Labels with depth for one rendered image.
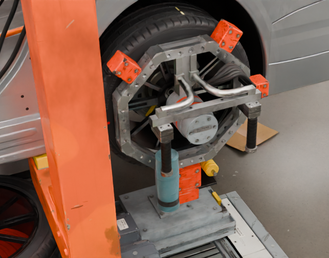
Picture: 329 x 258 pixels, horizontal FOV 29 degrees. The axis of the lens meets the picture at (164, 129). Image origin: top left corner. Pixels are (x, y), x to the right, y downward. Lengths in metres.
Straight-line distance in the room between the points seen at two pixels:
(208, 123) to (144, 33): 0.40
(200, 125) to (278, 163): 1.33
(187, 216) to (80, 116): 1.24
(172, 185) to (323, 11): 0.93
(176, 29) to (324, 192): 1.44
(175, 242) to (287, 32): 1.03
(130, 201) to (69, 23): 1.50
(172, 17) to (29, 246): 0.99
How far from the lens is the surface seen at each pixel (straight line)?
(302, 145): 3.75
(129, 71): 2.26
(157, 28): 2.34
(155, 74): 2.56
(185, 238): 2.89
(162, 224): 2.86
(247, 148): 2.40
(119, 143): 2.42
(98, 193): 1.95
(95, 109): 1.78
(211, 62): 2.52
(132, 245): 2.53
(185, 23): 2.37
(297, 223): 3.24
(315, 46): 2.75
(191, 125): 2.30
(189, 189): 2.67
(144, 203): 2.98
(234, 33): 2.38
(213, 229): 2.93
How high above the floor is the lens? 2.18
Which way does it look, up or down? 35 degrees down
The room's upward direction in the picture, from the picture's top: 2 degrees counter-clockwise
